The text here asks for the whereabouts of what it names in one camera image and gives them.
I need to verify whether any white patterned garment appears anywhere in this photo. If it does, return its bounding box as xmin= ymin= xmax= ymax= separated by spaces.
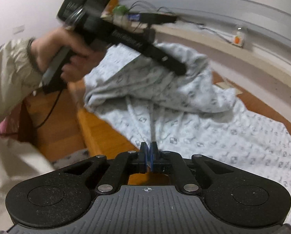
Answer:
xmin=84 ymin=43 xmax=291 ymax=225

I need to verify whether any person's left hand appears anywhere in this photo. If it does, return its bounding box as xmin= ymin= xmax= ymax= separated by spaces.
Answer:
xmin=29 ymin=27 xmax=107 ymax=83

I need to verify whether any blue packet on sill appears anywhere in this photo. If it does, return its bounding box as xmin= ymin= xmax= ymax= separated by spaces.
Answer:
xmin=128 ymin=13 xmax=142 ymax=22

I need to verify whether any black box on sill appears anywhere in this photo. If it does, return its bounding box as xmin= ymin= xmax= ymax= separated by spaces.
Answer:
xmin=140 ymin=13 xmax=177 ymax=25

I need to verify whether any black power adapter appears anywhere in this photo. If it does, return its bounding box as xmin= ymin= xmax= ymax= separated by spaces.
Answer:
xmin=143 ymin=24 xmax=156 ymax=43

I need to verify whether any pink tissue box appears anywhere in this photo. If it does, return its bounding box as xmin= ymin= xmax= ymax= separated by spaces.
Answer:
xmin=0 ymin=116 xmax=16 ymax=136

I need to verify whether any glass jar orange label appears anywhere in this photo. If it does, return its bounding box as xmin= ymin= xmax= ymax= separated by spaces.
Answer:
xmin=232 ymin=25 xmax=247 ymax=48

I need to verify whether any beige window sill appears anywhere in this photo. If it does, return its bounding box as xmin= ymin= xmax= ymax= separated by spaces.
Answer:
xmin=152 ymin=23 xmax=291 ymax=88

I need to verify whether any grey window blind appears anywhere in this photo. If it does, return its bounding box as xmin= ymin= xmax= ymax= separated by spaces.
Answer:
xmin=118 ymin=0 xmax=291 ymax=67

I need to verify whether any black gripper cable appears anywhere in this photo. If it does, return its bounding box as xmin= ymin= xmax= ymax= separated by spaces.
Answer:
xmin=33 ymin=88 xmax=65 ymax=129

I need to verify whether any beige cable grommet plate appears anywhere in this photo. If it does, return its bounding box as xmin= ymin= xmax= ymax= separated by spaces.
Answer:
xmin=215 ymin=81 xmax=243 ymax=95

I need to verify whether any black cable on sill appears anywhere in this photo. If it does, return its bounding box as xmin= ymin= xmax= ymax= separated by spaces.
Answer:
xmin=125 ymin=0 xmax=234 ymax=44

